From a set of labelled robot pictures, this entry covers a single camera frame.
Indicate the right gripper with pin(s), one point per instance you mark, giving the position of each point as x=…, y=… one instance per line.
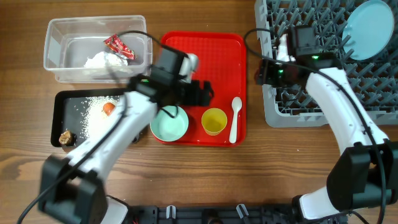
x=263, y=73

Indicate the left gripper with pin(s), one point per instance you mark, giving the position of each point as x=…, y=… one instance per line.
x=199, y=93

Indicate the yellow cup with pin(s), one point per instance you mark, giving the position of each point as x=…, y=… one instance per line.
x=213, y=121

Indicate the green bowl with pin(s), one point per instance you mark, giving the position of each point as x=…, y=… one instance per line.
x=170, y=124

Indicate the orange carrot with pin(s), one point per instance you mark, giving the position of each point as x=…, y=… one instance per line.
x=108, y=108

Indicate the red snack wrapper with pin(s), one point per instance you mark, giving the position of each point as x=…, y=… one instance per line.
x=115, y=44

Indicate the white napkin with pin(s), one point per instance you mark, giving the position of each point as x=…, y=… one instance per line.
x=105, y=59

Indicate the white rice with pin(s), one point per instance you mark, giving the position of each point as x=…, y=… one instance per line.
x=91, y=119

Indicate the light blue plate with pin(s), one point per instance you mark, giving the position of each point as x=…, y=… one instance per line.
x=369, y=29

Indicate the brown food lump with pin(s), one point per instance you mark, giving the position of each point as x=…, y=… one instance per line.
x=67, y=138

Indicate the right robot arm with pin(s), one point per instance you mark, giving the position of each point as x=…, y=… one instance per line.
x=365, y=175

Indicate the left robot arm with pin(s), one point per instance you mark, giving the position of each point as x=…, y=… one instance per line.
x=72, y=188

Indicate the grey dishwasher rack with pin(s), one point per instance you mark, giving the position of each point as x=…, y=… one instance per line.
x=374, y=80

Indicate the white plastic spoon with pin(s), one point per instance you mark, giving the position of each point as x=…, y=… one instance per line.
x=236, y=105

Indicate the red serving tray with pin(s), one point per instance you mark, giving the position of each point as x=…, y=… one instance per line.
x=222, y=62

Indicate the clear plastic bin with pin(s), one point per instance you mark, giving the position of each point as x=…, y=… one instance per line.
x=70, y=41

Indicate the black tray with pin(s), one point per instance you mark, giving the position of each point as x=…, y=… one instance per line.
x=65, y=119

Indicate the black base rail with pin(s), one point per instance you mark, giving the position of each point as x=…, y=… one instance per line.
x=239, y=214

